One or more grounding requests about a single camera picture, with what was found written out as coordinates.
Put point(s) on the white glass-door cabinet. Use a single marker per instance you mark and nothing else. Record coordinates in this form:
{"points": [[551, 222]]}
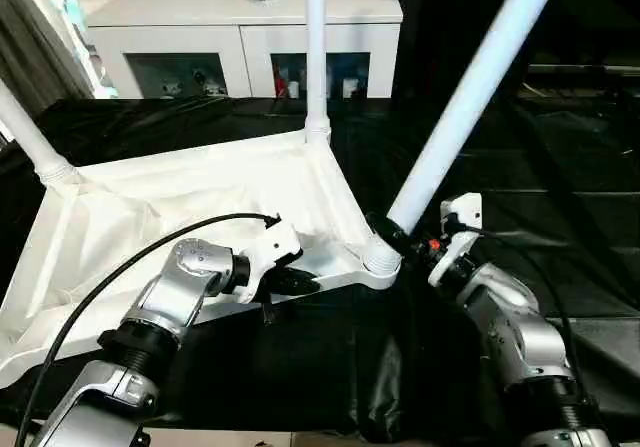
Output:
{"points": [[200, 17]]}

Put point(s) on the white plastic table top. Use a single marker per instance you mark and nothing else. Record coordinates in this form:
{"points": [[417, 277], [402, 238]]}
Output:
{"points": [[150, 192]]}

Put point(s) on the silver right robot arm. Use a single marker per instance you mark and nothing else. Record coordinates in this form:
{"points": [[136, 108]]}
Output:
{"points": [[515, 327]]}

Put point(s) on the black metal bar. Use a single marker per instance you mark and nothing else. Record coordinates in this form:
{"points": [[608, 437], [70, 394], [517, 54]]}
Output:
{"points": [[585, 69]]}

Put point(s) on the white plastic table leg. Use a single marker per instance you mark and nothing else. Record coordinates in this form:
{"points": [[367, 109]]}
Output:
{"points": [[475, 82], [30, 132], [316, 42]]}

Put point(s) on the white and turquoise rack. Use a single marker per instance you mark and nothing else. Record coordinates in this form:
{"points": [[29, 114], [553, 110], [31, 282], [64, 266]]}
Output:
{"points": [[85, 42]]}

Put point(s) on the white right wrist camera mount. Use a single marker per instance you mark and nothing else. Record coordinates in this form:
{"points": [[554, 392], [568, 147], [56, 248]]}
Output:
{"points": [[465, 212]]}

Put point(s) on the black work surface mat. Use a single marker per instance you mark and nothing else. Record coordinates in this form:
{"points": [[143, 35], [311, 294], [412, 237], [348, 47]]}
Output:
{"points": [[350, 367]]}

